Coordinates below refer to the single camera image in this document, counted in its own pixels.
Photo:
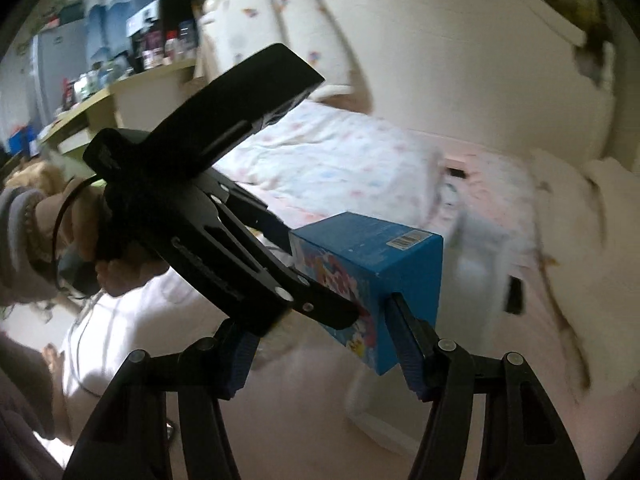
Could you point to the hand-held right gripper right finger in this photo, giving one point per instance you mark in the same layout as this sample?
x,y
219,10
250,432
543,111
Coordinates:
x,y
407,355

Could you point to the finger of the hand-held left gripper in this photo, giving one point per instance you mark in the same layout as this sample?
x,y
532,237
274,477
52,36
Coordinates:
x,y
325,307
272,232

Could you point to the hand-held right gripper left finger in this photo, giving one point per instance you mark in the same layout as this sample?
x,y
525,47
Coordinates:
x,y
239,365

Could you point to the blue printed cardboard box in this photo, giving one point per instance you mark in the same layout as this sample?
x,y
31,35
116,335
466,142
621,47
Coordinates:
x,y
400,270

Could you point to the white storage box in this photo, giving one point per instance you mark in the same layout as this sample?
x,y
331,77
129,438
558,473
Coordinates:
x,y
480,260

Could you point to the person's left forearm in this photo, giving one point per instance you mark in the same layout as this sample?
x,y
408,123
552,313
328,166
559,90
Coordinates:
x,y
20,240

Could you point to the person's left hand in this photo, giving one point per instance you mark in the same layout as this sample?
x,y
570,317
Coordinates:
x,y
82,227

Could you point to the shelf with assorted items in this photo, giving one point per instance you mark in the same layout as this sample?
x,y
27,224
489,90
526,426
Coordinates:
x,y
150,85

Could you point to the black phone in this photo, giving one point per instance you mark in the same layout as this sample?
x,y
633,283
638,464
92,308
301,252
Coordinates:
x,y
515,296

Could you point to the blue bin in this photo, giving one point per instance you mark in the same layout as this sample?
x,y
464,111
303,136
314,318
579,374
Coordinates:
x,y
22,141

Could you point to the grey cabinet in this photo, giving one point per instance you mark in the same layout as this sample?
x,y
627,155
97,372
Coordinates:
x,y
55,70

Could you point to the black box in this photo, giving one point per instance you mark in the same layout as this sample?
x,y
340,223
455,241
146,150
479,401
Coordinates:
x,y
174,17

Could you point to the small black object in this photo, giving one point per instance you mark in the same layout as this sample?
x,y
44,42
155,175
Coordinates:
x,y
456,173

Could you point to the white floral pillow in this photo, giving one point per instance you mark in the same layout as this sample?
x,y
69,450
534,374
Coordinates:
x,y
280,25

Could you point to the dark cloth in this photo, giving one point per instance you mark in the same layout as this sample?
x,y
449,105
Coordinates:
x,y
25,390

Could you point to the white fluffy blanket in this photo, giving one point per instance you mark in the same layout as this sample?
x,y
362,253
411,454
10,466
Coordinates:
x,y
600,240

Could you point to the white bed headboard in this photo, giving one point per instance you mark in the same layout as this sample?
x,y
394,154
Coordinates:
x,y
450,60

